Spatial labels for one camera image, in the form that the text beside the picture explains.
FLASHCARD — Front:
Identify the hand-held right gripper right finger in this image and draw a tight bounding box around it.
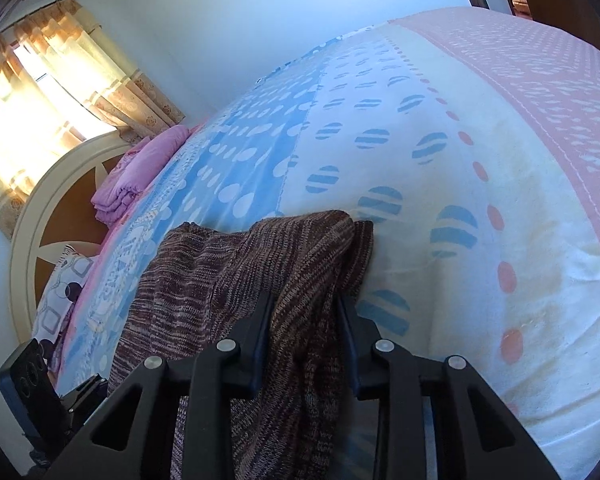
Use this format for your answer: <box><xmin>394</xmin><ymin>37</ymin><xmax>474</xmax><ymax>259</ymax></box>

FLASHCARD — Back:
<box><xmin>336</xmin><ymin>295</ymin><xmax>563</xmax><ymax>480</ymax></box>

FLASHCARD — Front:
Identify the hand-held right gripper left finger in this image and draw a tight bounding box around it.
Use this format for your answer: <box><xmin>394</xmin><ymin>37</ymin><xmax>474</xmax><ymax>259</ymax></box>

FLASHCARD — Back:
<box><xmin>42</xmin><ymin>290</ymin><xmax>276</xmax><ymax>480</ymax></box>

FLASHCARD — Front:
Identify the brown knit sweater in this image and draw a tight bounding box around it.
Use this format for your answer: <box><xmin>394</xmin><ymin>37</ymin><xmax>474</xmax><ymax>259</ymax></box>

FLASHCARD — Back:
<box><xmin>107</xmin><ymin>209</ymin><xmax>376</xmax><ymax>480</ymax></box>

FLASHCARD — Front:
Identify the white patterned pillow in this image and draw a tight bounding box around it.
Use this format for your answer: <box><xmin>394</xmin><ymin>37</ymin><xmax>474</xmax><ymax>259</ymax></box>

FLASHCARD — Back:
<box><xmin>30</xmin><ymin>245</ymin><xmax>98</xmax><ymax>373</ymax></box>

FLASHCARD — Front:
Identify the cream and wood headboard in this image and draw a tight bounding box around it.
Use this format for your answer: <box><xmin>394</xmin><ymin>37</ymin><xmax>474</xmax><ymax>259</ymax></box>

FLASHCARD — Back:
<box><xmin>9</xmin><ymin>132</ymin><xmax>141</xmax><ymax>341</ymax></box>

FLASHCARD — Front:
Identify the folded purple quilt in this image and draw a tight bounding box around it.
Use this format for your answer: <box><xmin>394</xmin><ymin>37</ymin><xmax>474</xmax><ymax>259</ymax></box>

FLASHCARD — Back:
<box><xmin>90</xmin><ymin>124</ymin><xmax>191</xmax><ymax>226</ymax></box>

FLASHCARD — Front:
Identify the blue and pink patterned bedsheet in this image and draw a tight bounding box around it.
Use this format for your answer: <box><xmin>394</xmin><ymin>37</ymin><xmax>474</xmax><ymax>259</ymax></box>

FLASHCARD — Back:
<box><xmin>55</xmin><ymin>6</ymin><xmax>600</xmax><ymax>480</ymax></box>

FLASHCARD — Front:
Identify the beige floral curtain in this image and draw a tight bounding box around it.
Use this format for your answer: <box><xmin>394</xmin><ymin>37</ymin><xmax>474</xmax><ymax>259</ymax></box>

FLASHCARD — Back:
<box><xmin>0</xmin><ymin>0</ymin><xmax>186</xmax><ymax>238</ymax></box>

